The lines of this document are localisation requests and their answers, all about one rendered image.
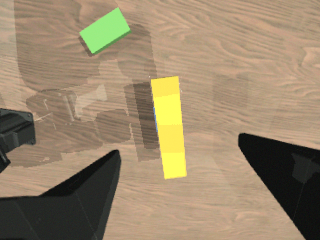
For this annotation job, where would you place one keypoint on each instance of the green rectangular block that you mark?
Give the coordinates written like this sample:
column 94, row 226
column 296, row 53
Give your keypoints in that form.
column 106, row 31

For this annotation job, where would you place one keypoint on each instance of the yellow bar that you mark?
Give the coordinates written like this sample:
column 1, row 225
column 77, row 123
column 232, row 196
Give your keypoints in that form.
column 166, row 97

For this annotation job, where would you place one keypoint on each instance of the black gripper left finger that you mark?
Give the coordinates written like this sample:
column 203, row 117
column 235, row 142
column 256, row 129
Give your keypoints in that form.
column 75, row 209

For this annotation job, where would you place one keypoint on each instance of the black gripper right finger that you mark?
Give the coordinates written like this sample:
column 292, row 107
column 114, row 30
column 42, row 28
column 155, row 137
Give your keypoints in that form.
column 292, row 175

